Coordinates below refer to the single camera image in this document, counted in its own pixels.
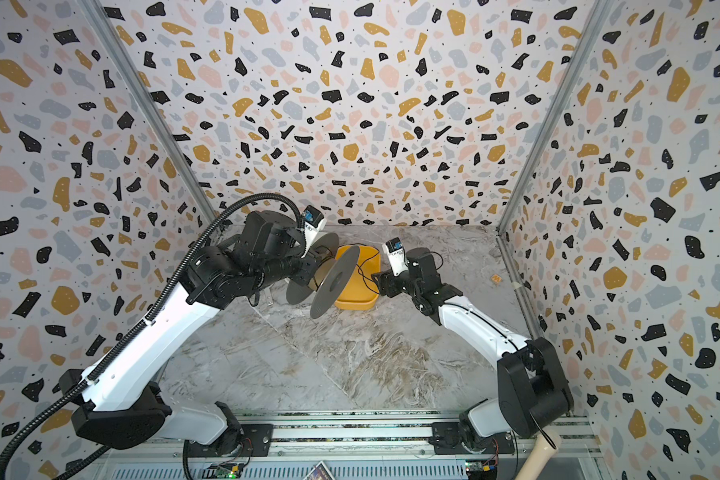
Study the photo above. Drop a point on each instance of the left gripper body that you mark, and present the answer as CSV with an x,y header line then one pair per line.
x,y
293,261

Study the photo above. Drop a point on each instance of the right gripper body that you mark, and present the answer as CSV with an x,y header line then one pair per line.
x,y
390,282

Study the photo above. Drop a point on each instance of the grey cable spool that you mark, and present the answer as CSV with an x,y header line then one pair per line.
x,y
325,273

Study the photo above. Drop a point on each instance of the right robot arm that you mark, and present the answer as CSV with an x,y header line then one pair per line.
x,y
532,389

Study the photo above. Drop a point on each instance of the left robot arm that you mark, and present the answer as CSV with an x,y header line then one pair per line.
x,y
126,407

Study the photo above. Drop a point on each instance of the yellow rectangular tray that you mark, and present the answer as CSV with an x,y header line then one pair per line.
x,y
360,293

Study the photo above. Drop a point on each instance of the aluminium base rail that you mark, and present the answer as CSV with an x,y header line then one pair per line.
x,y
358,445

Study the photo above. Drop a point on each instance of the wooden mallet handle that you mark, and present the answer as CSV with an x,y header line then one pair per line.
x,y
545,447

